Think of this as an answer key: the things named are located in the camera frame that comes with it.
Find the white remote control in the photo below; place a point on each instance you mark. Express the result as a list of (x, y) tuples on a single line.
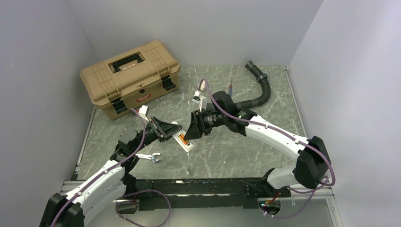
[(187, 149)]

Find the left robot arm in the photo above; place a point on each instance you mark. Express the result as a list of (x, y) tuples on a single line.
[(113, 181)]

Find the silver open-end wrench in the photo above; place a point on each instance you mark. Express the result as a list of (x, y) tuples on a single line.
[(153, 157)]

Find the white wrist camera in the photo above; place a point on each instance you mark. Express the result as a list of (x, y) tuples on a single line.
[(143, 112), (200, 100)]

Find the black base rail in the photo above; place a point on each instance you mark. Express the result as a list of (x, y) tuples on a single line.
[(154, 194)]

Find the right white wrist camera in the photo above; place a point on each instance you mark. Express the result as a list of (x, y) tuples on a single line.
[(200, 100)]

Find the orange battery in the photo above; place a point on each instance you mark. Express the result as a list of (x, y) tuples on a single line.
[(185, 142)]

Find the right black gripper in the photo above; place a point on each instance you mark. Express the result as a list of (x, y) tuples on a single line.
[(197, 126)]

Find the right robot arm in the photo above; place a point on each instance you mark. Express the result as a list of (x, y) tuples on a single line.
[(310, 155)]

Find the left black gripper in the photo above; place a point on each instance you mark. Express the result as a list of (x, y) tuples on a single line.
[(167, 128)]

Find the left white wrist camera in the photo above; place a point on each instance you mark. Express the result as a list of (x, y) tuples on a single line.
[(143, 112)]

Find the tan plastic toolbox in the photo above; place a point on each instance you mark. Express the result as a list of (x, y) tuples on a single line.
[(131, 79)]

